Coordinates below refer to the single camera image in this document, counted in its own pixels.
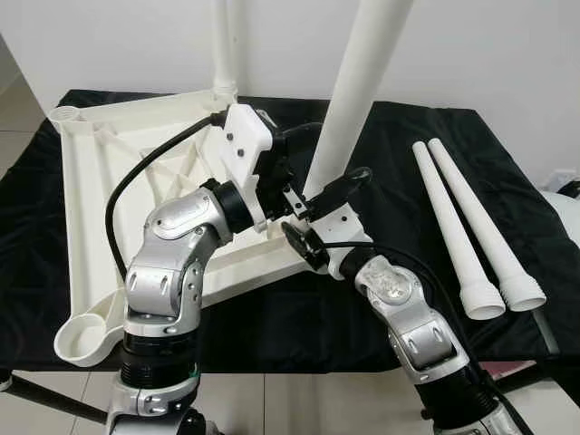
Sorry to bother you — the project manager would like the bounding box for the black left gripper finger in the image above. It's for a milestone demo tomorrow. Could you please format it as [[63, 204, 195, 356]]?
[[279, 121, 325, 148]]

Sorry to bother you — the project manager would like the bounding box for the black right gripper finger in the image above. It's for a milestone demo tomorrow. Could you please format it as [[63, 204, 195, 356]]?
[[310, 167, 373, 216], [284, 222, 329, 271]]

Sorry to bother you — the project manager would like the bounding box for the white plastic table leg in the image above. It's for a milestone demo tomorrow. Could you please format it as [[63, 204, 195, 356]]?
[[302, 0, 416, 202], [212, 0, 240, 97], [411, 140, 507, 320], [427, 138, 548, 313]]

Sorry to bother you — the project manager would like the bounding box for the white plastic children table top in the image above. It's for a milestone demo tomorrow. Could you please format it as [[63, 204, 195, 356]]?
[[50, 86, 314, 368]]

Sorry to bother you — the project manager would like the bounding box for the black table cloth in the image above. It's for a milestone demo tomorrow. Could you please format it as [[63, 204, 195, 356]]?
[[0, 88, 580, 374]]

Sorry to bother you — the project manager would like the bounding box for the short dark metal bar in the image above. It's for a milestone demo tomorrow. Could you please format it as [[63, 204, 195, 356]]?
[[530, 308, 564, 360]]

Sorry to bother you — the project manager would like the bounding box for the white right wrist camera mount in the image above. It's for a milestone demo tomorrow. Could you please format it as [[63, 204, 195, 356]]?
[[308, 204, 365, 278]]

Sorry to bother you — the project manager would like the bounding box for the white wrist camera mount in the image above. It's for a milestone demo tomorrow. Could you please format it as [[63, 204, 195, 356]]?
[[308, 204, 365, 278], [222, 102, 276, 225]]

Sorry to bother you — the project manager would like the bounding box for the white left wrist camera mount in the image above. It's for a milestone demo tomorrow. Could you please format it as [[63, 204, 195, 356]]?
[[222, 102, 276, 225]]

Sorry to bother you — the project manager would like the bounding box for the white wall socket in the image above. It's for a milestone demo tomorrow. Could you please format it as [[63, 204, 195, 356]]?
[[548, 169, 576, 193]]

